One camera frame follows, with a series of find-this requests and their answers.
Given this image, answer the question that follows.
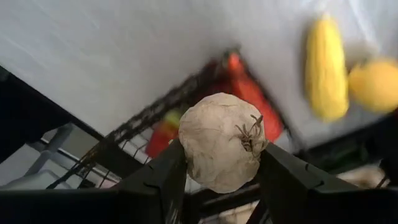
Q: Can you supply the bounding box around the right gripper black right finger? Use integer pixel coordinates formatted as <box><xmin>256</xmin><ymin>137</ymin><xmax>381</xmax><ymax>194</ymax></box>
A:
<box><xmin>259</xmin><ymin>142</ymin><xmax>398</xmax><ymax>224</ymax></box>

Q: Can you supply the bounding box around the white garlic bulb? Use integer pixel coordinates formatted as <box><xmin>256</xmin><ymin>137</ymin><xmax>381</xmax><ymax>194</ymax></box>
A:
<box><xmin>178</xmin><ymin>91</ymin><xmax>269</xmax><ymax>194</ymax></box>

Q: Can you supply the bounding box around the grey metal table leg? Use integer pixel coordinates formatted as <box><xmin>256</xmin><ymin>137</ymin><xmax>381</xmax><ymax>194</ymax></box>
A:
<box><xmin>24</xmin><ymin>123</ymin><xmax>75</xmax><ymax>178</ymax></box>

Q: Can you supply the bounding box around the orange carrot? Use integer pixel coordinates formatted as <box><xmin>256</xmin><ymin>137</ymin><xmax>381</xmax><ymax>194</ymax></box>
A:
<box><xmin>226</xmin><ymin>52</ymin><xmax>284</xmax><ymax>143</ymax></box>

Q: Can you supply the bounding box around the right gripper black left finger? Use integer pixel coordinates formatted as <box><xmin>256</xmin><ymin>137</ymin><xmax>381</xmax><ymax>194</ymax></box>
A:
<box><xmin>0</xmin><ymin>139</ymin><xmax>188</xmax><ymax>224</ymax></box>

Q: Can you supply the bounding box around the black wire basket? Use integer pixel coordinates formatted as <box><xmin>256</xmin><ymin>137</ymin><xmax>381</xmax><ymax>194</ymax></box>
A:
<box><xmin>45</xmin><ymin>46</ymin><xmax>299</xmax><ymax>190</ymax></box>

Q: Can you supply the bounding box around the red green chili pepper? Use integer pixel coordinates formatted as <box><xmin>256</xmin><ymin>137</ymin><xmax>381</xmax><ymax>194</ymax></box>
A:
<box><xmin>145</xmin><ymin>109</ymin><xmax>184</xmax><ymax>159</ymax></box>

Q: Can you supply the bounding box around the yellow lemon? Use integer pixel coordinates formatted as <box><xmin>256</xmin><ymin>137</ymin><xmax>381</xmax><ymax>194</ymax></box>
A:
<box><xmin>347</xmin><ymin>58</ymin><xmax>398</xmax><ymax>114</ymax></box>

